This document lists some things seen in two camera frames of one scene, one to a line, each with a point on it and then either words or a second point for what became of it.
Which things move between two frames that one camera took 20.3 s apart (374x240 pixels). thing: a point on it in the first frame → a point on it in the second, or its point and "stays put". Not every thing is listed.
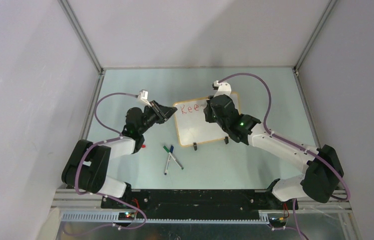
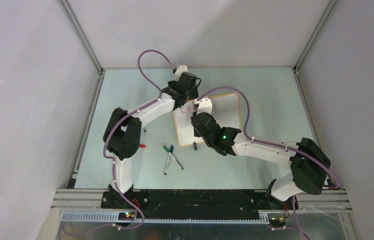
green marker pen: x=167 y=149 stays put
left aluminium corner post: x=83 y=35 stays put
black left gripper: x=162 y=112 → x=194 y=93
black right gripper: x=209 y=117 → x=196 y=134
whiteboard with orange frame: x=193 y=127 stays put
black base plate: x=197 y=203 stays put
